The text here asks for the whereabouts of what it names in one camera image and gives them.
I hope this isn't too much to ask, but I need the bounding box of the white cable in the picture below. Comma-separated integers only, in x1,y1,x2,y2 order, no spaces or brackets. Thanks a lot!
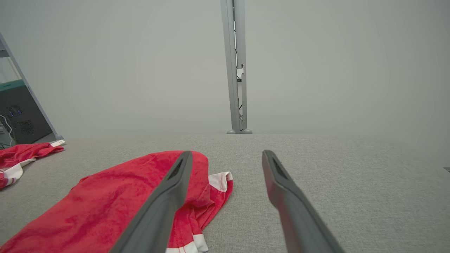
0,114,15,148

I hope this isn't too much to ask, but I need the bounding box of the red white garment with tag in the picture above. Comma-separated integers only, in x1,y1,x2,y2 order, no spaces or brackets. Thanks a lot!
0,140,65,190

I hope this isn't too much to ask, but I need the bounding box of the black computer case teal top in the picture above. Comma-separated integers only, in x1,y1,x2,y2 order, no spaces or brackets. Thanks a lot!
0,80,54,146

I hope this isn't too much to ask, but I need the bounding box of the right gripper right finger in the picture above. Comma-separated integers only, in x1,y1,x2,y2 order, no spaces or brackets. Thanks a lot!
262,150,347,253

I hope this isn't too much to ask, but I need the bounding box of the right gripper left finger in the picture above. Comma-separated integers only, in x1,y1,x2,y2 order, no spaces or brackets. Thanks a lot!
109,151,193,253

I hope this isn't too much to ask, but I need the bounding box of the grey slanted partition leg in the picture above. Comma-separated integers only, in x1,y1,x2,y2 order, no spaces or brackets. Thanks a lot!
0,32,64,141

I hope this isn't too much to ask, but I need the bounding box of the grey partition post with feet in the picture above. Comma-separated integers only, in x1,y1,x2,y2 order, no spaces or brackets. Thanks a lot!
221,0,253,135

